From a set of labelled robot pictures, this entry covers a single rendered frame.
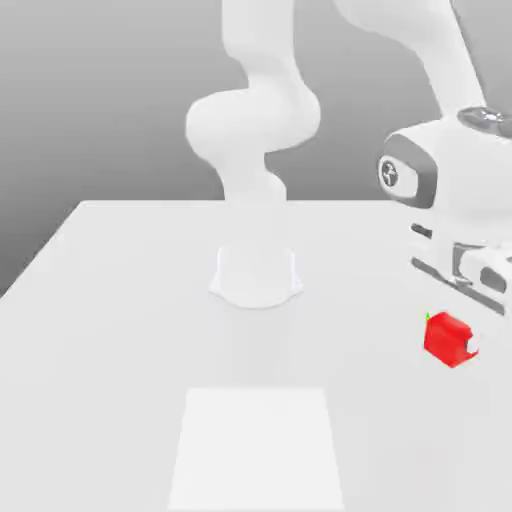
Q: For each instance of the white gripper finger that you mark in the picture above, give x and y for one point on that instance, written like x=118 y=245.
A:
x=473 y=344

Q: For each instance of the small red cube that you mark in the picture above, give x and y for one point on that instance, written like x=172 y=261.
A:
x=444 y=340

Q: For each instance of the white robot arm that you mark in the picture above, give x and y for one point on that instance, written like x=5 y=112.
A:
x=256 y=120

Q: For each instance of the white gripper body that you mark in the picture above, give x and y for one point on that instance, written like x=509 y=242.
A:
x=448 y=282

